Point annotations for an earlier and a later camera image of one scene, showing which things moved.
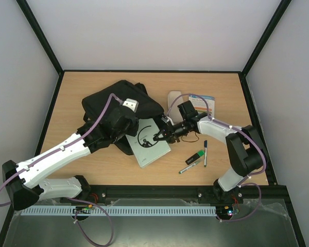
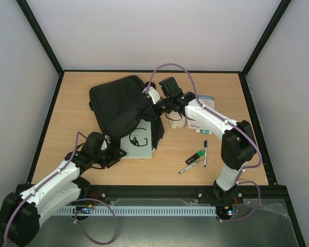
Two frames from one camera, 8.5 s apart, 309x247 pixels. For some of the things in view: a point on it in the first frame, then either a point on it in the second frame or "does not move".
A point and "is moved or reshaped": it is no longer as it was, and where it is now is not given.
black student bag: x=93 y=105 is moved or reshaped
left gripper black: x=134 y=131 → x=114 y=159
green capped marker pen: x=180 y=172 does not move
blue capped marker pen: x=205 y=151 does not move
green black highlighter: x=200 y=153 does not move
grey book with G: x=147 y=148 is moved or reshaped
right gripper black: x=170 y=131 → x=154 y=110
